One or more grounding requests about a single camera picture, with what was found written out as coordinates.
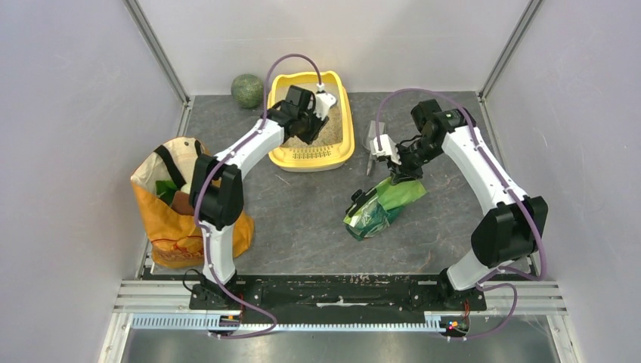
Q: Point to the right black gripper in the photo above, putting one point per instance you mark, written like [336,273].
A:
[404,172]

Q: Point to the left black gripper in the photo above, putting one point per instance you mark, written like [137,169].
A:
[319,125]

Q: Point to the green litter bag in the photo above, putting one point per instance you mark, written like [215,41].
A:
[375,209]

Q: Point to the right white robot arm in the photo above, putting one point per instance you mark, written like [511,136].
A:
[513,221]

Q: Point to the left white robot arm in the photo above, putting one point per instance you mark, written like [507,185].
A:
[216,190]

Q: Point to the yellow litter box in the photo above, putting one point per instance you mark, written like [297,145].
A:
[335,143]

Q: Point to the grey metal scoop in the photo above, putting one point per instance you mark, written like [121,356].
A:
[368,142]

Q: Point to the green round ball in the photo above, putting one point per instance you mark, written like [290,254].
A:
[246,90]

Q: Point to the orange shopping bag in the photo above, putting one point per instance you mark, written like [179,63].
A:
[161,186]

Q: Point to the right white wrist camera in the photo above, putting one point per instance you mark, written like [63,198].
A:
[384,146]

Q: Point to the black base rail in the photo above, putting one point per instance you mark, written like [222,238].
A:
[334,299]

